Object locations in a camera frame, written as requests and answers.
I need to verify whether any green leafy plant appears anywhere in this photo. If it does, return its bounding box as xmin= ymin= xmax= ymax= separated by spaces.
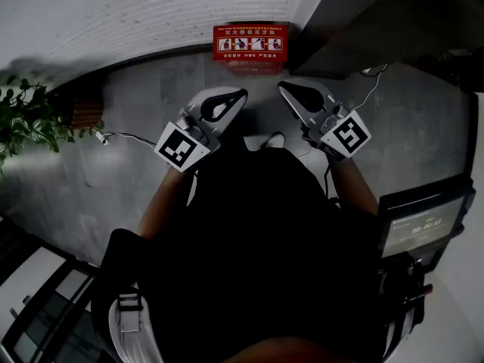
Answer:
xmin=0 ymin=74 xmax=105 ymax=178

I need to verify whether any red plastic bin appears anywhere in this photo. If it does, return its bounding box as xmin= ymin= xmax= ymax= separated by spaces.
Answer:
xmin=213 ymin=23 xmax=290 ymax=63

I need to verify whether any white cable with plug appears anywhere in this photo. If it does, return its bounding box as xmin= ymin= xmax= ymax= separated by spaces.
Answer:
xmin=95 ymin=129 xmax=158 ymax=147

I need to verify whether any thin white cable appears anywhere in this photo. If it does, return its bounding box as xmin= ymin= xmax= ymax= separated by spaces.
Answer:
xmin=349 ymin=63 xmax=390 ymax=115

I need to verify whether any dark grey partition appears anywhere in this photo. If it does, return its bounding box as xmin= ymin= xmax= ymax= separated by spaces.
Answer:
xmin=292 ymin=0 xmax=484 ymax=95

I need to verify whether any black monitor screen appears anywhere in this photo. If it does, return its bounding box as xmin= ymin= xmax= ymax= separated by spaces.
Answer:
xmin=377 ymin=173 xmax=478 ymax=276

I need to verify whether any person's black shirt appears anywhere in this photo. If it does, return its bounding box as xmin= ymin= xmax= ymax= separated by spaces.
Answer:
xmin=99 ymin=141 xmax=383 ymax=363

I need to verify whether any brown slatted planter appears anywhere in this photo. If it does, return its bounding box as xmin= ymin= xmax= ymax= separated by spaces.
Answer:
xmin=70 ymin=95 xmax=105 ymax=130

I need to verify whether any grey backpack strap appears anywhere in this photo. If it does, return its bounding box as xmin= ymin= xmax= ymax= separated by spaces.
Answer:
xmin=107 ymin=288 xmax=153 ymax=363

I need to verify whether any person's right forearm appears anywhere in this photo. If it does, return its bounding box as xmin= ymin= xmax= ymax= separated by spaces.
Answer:
xmin=332 ymin=156 xmax=380 ymax=216

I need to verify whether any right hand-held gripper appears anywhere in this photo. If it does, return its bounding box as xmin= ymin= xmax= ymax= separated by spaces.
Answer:
xmin=278 ymin=76 xmax=373 ymax=163

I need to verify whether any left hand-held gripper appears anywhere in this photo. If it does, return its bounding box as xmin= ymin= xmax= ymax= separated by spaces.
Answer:
xmin=154 ymin=86 xmax=250 ymax=174

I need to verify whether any black framed glass door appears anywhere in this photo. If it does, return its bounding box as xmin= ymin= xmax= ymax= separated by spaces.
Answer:
xmin=0 ymin=213 xmax=100 ymax=363

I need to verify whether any person's left forearm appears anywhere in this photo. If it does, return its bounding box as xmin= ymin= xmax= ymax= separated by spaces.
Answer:
xmin=137 ymin=166 xmax=191 ymax=241

